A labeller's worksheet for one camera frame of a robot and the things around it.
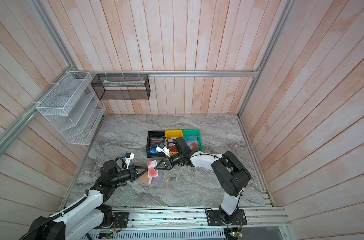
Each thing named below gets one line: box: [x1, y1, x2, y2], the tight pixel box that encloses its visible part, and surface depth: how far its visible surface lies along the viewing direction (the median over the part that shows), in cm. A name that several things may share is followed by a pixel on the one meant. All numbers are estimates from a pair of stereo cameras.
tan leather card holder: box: [139, 170, 170, 189], surface depth 87 cm
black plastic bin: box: [146, 130, 166, 158], surface depth 103 cm
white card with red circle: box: [147, 160, 159, 178], surface depth 80 cm
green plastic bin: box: [182, 129, 203, 152], surface depth 103 cm
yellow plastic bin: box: [165, 130, 183, 156], surface depth 81 cm
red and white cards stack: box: [168, 143, 178, 153], surface depth 79 cm
